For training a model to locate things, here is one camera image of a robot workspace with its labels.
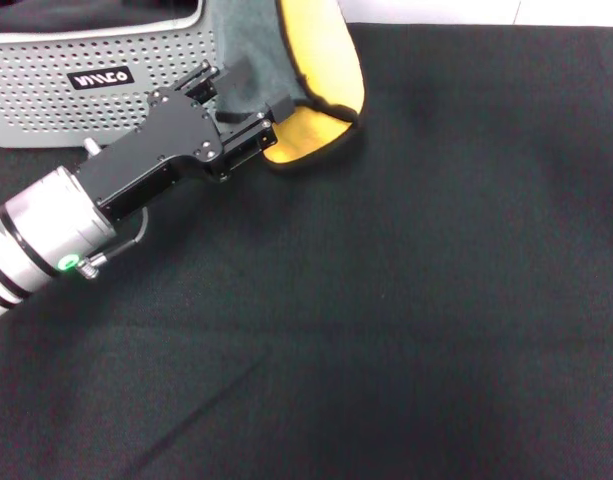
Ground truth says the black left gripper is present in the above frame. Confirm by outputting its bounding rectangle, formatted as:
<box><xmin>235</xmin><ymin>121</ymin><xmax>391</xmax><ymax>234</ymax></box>
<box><xmin>75</xmin><ymin>57</ymin><xmax>300</xmax><ymax>222</ymax></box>

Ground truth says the grey yellow towel black hem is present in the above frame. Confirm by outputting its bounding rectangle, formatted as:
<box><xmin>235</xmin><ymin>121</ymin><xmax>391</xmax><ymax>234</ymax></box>
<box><xmin>208</xmin><ymin>0</ymin><xmax>366</xmax><ymax>174</ymax></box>

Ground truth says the grey perforated storage basket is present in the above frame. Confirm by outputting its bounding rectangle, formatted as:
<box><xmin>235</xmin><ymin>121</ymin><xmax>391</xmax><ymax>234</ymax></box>
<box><xmin>0</xmin><ymin>0</ymin><xmax>227</xmax><ymax>150</ymax></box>

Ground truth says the black tablecloth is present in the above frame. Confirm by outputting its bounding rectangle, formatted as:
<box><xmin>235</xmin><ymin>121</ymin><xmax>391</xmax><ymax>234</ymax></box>
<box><xmin>0</xmin><ymin>22</ymin><xmax>613</xmax><ymax>480</ymax></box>

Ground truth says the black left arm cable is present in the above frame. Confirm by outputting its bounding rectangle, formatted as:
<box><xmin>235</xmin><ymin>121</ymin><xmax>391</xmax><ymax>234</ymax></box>
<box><xmin>75</xmin><ymin>207</ymin><xmax>151</xmax><ymax>279</ymax></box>

